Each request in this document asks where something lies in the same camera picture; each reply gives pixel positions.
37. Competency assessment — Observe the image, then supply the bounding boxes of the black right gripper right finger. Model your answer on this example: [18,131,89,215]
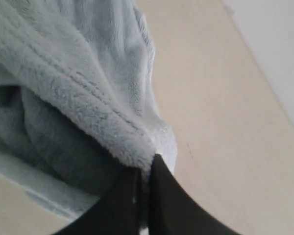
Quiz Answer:
[148,154,237,235]

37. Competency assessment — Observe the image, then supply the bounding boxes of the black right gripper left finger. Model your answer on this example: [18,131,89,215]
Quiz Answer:
[55,168,141,235]

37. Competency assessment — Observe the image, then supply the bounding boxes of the light blue fluffy towel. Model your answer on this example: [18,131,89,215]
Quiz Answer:
[0,0,177,220]

